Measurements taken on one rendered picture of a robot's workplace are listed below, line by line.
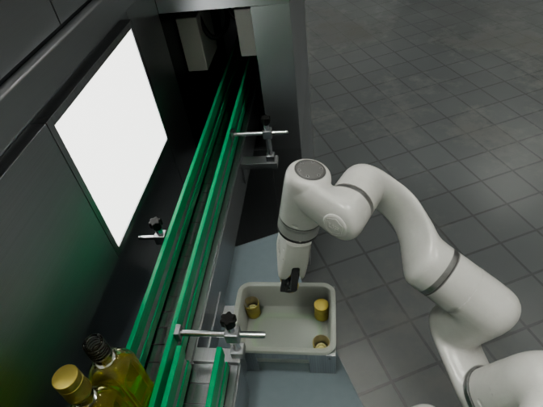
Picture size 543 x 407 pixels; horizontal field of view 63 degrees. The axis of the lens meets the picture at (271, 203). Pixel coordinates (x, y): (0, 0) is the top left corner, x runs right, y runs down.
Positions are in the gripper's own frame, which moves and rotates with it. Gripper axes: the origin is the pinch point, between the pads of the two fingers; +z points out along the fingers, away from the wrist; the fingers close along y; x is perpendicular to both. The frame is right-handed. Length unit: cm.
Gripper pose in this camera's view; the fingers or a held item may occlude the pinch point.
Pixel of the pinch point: (288, 276)
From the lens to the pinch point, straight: 90.7
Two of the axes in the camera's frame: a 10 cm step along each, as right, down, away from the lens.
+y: 0.4, 7.1, -7.0
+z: -0.9, 7.0, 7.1
